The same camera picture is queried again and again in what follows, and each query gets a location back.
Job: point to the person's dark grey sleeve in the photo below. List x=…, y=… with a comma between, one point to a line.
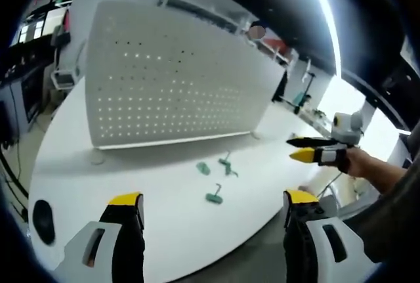
x=393, y=217

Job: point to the person's right hand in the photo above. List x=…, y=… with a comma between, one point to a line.
x=358, y=162

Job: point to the white perforated mounting plate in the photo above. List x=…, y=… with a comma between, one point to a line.
x=170, y=76

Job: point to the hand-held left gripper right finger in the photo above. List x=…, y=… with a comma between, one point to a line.
x=300, y=247

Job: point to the green hook assembly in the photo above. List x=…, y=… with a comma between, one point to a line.
x=202, y=167
x=214, y=198
x=226, y=163

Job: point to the ceiling light strip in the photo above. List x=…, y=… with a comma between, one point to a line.
x=325, y=10

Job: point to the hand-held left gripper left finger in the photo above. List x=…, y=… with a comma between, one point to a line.
x=123, y=247

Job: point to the green kick scooter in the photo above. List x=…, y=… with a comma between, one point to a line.
x=300, y=99

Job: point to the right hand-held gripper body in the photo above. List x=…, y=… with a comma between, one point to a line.
x=348, y=128

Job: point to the white open frame box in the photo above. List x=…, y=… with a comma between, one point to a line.
x=65, y=78

